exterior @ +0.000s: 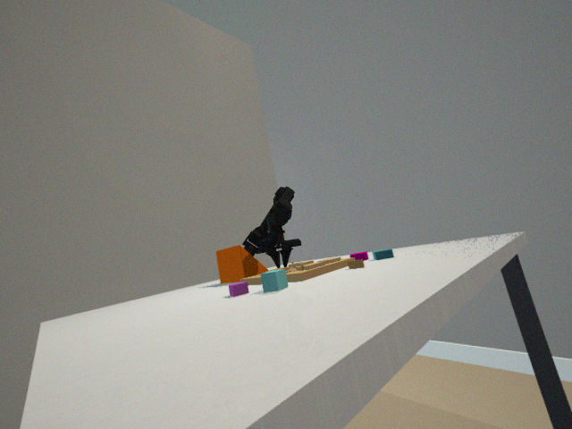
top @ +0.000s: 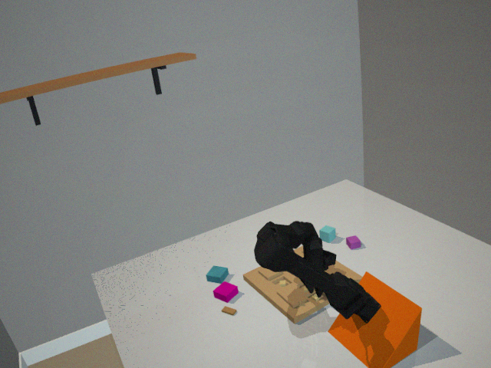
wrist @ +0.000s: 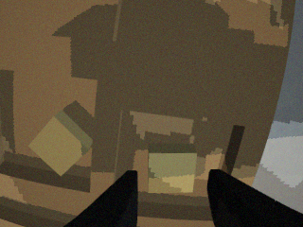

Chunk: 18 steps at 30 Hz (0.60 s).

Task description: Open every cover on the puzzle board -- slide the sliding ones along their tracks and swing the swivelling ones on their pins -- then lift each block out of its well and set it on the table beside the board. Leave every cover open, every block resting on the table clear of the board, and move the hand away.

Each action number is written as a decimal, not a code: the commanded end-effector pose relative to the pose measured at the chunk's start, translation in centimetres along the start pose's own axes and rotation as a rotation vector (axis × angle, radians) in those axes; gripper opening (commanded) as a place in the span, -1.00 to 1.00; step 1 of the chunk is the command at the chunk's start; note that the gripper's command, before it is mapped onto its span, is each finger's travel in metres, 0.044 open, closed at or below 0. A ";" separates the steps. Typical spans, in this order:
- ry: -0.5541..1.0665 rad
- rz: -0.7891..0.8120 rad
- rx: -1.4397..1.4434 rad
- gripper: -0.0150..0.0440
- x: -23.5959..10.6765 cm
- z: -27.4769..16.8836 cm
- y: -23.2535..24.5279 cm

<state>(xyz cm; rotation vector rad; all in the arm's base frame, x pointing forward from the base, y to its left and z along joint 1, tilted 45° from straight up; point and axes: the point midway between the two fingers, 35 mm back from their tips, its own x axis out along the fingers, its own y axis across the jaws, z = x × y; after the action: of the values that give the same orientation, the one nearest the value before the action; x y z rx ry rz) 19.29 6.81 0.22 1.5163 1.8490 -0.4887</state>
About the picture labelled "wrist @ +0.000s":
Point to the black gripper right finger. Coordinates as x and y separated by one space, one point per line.
236 204

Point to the tan block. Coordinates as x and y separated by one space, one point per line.
171 168
61 143

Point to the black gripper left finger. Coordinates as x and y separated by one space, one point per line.
117 207

